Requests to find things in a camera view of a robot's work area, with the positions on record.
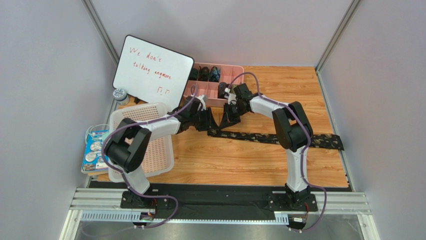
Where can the aluminium frame rail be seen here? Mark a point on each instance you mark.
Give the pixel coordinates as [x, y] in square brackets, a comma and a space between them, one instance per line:
[344, 214]

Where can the black glossy rolled tie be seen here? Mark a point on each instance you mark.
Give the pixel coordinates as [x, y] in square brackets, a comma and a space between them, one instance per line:
[221, 91]

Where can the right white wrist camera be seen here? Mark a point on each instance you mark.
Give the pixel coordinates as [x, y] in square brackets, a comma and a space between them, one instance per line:
[230, 96]

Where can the black floral patterned tie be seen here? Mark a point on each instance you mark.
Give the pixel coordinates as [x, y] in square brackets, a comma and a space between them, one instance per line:
[323, 141]

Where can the small blue white jar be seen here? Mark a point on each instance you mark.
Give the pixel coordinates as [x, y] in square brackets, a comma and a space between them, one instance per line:
[121, 96]

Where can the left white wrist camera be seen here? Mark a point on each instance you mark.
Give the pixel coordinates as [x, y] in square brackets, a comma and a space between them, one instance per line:
[202, 102]

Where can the black rolled tie far left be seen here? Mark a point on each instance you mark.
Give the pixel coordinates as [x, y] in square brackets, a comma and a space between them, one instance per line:
[194, 74]

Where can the dark blue rolled tie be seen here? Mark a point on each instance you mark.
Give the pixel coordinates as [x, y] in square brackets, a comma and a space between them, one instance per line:
[215, 74]

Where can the white plastic mesh basket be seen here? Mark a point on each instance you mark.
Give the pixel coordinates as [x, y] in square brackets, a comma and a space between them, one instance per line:
[159, 156]

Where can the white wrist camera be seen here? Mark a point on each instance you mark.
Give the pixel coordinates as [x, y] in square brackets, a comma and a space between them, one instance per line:
[230, 96]
[202, 102]

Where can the white whiteboard with red writing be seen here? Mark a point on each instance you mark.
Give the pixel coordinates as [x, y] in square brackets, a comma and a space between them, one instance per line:
[152, 73]

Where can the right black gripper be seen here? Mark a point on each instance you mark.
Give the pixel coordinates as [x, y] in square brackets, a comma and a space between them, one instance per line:
[230, 113]

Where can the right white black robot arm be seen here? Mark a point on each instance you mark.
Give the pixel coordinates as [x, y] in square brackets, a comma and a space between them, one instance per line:
[292, 128]

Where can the olive green rolled tie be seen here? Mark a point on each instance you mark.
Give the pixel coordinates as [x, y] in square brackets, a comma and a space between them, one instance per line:
[233, 87]

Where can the pink divided organizer box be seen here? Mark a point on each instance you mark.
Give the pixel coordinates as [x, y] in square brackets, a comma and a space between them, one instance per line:
[228, 75]

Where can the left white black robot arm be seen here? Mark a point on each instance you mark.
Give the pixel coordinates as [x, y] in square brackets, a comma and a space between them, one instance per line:
[124, 149]

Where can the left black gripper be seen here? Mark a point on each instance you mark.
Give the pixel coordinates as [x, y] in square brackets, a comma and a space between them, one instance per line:
[206, 119]

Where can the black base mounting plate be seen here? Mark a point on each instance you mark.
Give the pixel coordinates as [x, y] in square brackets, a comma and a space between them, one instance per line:
[208, 202]

